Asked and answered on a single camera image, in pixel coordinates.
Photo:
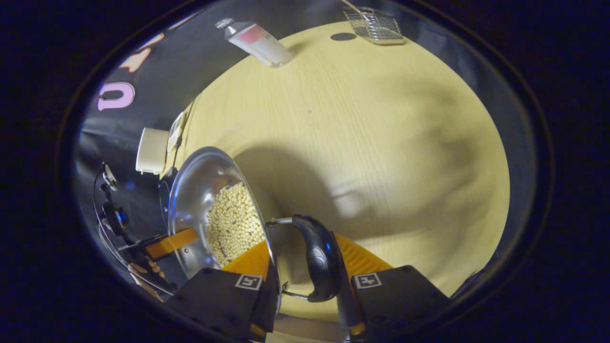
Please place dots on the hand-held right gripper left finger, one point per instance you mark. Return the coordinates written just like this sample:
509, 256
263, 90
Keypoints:
219, 300

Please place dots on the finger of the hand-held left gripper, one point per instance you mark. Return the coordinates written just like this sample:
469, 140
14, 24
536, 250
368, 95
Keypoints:
171, 240

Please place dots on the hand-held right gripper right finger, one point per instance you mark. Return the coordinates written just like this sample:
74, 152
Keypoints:
400, 295

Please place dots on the black induction cooktop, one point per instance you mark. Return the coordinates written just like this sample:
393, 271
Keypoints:
164, 195

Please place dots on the white toaster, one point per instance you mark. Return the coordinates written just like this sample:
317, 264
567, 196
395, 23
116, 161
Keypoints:
152, 150

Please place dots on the white divided dish of beans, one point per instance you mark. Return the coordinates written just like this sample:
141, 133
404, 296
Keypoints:
175, 131

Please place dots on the clear bottle with red label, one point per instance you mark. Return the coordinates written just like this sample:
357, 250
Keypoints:
259, 43

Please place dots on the small black round cap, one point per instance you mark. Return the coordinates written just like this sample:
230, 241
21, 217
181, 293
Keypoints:
343, 36

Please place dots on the clear glass measuring cup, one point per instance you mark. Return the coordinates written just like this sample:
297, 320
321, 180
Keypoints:
376, 26

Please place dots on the wooden stick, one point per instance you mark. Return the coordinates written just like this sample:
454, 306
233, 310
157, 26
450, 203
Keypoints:
352, 5

